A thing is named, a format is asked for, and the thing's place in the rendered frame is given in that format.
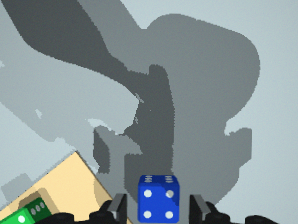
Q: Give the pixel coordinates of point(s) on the beige square mat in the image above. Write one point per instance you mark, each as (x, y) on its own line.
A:
(70, 187)

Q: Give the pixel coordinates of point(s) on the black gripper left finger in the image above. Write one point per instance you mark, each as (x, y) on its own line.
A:
(115, 210)

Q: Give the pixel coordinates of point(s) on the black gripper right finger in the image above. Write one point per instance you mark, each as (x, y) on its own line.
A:
(199, 211)

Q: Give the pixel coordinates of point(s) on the green die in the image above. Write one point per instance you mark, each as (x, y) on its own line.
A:
(33, 212)

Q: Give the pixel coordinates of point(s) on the blue die with white pips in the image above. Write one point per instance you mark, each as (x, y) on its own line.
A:
(158, 199)

